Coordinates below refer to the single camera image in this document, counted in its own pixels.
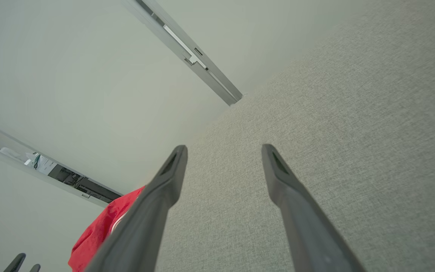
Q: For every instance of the red white number jersey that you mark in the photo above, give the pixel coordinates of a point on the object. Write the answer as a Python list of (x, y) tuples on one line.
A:
[(96, 234)]

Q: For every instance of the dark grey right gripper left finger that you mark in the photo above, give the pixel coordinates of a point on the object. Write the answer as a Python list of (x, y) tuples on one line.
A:
[(142, 226)]

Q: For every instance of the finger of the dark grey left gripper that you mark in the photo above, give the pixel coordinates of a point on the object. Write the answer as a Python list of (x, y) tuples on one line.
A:
[(15, 264), (35, 268)]

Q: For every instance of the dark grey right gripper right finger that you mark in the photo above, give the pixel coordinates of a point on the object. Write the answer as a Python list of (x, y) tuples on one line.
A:
[(308, 226)]

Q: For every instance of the grey aluminium frame rail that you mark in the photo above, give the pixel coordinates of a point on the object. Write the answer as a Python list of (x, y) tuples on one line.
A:
[(51, 172), (198, 60)]

